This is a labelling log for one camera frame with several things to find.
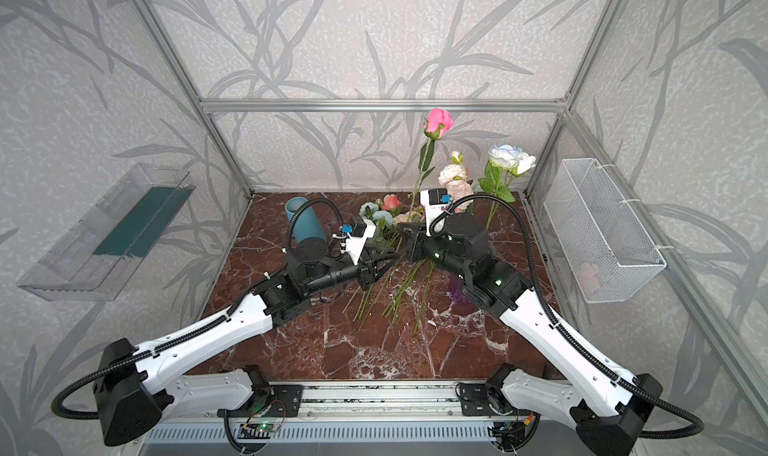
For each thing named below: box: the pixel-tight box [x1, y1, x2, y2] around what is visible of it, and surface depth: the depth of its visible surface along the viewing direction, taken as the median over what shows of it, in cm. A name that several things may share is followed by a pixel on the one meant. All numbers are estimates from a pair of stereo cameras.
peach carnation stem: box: [438, 150, 474, 213], surface depth 74 cm
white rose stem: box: [478, 144, 536, 230], surface depth 71 cm
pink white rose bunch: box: [382, 259, 437, 334], surface depth 93 cm
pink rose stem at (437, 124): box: [407, 108, 454, 223], surface depth 58 cm
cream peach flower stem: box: [383, 259, 427, 315], surface depth 95 cm
